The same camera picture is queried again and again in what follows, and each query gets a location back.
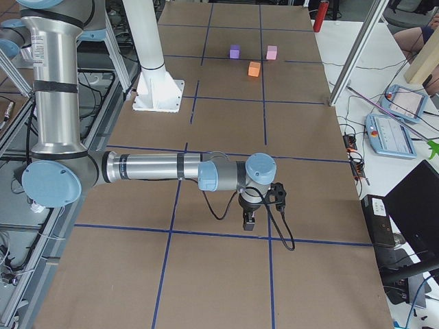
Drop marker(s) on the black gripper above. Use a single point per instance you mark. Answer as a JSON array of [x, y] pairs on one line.
[[247, 207]]

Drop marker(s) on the orange foam cube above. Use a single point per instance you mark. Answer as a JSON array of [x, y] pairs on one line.
[[254, 69]]

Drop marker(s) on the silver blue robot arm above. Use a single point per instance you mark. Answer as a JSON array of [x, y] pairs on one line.
[[62, 168]]

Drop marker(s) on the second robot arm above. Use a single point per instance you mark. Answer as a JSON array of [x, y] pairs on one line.
[[13, 37]]

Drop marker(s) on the black box with label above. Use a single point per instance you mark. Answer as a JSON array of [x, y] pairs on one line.
[[377, 221]]

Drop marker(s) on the near blue teach pendant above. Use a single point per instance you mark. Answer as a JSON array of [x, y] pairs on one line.
[[388, 138]]

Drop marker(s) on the blue teach pendant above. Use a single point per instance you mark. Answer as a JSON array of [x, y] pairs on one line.
[[388, 138], [404, 103]]

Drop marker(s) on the black laptop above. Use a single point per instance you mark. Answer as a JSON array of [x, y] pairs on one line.
[[413, 206]]

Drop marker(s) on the purple foam cube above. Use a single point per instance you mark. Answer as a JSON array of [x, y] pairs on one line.
[[234, 52]]

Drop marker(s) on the pink foam cube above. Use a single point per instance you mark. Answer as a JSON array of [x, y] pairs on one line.
[[271, 53]]

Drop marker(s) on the far blue teach pendant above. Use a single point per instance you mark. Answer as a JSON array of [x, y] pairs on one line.
[[404, 103]]

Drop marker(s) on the grabber reach stick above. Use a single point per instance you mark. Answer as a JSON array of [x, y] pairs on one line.
[[432, 144]]

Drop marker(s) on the red cylinder bottle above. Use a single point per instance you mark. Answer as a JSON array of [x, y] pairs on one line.
[[320, 16]]

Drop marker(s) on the wooden beam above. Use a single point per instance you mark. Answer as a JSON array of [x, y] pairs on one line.
[[425, 62]]

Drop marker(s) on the seated person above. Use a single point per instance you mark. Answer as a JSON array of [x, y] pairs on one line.
[[412, 40]]

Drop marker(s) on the white pedestal column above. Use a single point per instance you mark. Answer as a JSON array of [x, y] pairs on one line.
[[157, 91]]

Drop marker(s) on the aluminium frame post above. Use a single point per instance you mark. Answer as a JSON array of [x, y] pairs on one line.
[[372, 18]]

